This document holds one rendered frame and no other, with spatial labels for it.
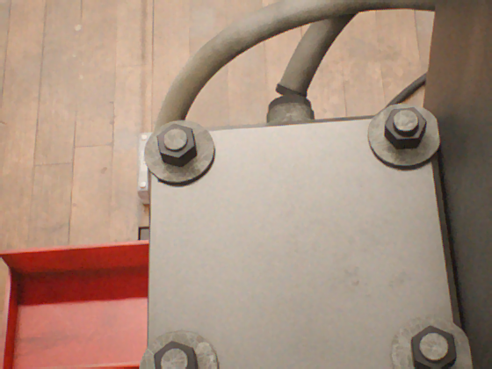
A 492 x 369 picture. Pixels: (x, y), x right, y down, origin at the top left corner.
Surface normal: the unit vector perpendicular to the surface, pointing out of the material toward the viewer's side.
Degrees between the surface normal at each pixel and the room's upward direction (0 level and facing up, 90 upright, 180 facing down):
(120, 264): 90
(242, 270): 0
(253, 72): 0
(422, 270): 0
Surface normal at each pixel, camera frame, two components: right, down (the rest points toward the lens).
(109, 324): -0.09, -0.46
